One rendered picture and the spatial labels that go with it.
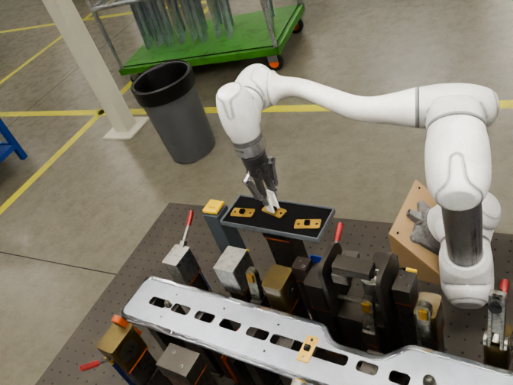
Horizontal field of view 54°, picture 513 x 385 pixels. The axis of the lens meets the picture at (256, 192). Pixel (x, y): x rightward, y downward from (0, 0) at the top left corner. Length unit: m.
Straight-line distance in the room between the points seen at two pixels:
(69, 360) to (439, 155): 1.69
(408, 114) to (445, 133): 0.13
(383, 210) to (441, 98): 2.04
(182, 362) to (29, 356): 2.08
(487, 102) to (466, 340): 0.84
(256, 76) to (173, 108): 2.53
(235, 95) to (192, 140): 2.81
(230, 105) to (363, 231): 1.02
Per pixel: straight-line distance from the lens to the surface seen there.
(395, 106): 1.30
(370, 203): 3.33
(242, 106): 1.36
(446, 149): 1.18
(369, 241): 2.13
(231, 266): 1.64
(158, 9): 5.79
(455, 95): 1.29
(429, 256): 1.92
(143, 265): 2.46
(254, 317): 1.63
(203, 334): 1.66
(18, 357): 3.62
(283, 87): 1.49
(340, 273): 1.43
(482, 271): 1.66
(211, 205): 1.81
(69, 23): 4.79
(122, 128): 5.17
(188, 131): 4.11
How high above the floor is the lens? 2.25
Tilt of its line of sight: 38 degrees down
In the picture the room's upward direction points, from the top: 21 degrees counter-clockwise
